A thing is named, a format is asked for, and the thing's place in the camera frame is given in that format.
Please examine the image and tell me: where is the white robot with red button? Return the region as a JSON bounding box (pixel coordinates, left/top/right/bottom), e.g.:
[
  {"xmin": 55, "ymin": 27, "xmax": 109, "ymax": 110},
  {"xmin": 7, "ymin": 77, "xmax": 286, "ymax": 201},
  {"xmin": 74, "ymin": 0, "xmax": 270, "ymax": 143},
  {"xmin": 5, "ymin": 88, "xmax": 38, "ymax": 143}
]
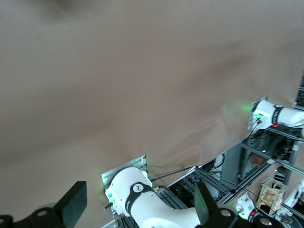
[{"xmin": 234, "ymin": 191, "xmax": 265, "ymax": 225}]

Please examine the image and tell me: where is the brown table cover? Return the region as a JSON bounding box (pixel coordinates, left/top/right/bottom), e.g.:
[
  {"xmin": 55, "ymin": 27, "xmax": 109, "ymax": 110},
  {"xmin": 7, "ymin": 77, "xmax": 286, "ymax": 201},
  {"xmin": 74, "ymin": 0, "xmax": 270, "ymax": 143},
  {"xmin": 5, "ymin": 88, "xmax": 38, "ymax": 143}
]
[{"xmin": 0, "ymin": 0, "xmax": 304, "ymax": 183}]

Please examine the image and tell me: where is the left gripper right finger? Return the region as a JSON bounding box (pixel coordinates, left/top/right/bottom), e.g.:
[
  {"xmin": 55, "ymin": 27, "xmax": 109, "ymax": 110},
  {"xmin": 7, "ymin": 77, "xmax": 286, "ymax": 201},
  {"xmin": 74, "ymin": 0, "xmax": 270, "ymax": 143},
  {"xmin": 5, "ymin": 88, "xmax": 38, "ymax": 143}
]
[{"xmin": 194, "ymin": 181, "xmax": 281, "ymax": 228}]

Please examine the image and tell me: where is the clear box of wood chips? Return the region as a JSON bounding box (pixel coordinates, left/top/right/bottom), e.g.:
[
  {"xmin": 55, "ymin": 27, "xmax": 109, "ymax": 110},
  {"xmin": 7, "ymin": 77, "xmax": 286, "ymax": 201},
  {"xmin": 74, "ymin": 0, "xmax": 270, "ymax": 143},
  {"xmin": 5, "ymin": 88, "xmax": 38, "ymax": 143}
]
[{"xmin": 256, "ymin": 177, "xmax": 288, "ymax": 211}]

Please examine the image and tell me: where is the black table cable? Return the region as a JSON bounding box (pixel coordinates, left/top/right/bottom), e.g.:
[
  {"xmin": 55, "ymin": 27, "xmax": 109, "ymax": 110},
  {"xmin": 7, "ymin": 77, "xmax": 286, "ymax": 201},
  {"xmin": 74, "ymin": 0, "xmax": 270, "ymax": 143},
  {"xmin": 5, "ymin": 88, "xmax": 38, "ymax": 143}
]
[{"xmin": 151, "ymin": 165, "xmax": 198, "ymax": 183}]

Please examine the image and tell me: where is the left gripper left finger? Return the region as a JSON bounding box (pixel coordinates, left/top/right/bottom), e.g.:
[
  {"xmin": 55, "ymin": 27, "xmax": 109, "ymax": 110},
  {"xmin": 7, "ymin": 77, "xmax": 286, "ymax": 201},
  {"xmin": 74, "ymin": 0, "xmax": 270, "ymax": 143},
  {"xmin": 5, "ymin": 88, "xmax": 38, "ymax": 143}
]
[{"xmin": 0, "ymin": 180, "xmax": 87, "ymax": 228}]

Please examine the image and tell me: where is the aluminium table frame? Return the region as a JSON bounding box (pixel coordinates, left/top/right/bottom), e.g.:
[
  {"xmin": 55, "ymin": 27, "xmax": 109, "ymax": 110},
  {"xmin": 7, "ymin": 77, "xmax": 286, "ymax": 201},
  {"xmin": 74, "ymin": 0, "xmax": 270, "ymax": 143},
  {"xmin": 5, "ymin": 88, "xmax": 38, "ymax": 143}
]
[{"xmin": 163, "ymin": 128, "xmax": 304, "ymax": 228}]

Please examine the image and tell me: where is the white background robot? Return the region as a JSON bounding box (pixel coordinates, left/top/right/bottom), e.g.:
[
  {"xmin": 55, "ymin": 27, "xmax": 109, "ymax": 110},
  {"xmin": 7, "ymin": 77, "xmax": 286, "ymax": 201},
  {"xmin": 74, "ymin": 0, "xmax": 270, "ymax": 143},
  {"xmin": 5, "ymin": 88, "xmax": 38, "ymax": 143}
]
[{"xmin": 284, "ymin": 178, "xmax": 304, "ymax": 209}]

